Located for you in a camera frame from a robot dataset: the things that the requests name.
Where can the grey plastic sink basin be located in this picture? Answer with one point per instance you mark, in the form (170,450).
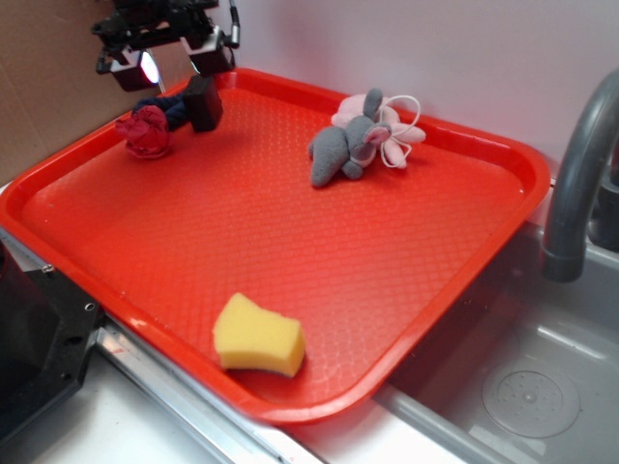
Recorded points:
(520,369)

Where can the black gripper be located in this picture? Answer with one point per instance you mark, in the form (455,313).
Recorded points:
(137,25)

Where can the crumpled red cloth ball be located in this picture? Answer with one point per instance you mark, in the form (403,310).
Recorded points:
(146,133)

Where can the yellow sponge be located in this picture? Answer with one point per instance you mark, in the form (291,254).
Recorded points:
(247,336)

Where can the grey faucet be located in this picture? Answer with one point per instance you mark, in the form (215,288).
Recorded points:
(584,203)

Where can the pink plush toy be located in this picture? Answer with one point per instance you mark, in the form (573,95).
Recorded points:
(389,137)

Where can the brown cardboard panel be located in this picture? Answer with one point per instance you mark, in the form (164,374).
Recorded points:
(51,94)

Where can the red plastic tray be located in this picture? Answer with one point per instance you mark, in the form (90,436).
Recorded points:
(368,267)

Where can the grey plush elephant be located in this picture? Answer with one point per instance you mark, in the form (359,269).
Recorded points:
(331,148)

